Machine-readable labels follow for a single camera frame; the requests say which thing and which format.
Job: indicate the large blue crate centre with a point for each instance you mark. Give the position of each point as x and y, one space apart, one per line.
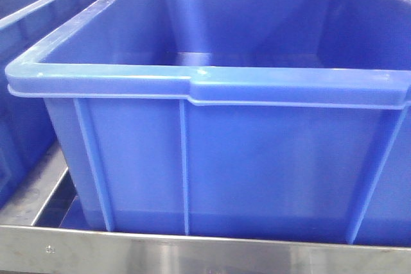
257 119

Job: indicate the stainless steel shelf rail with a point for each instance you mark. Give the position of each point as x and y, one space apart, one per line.
51 250

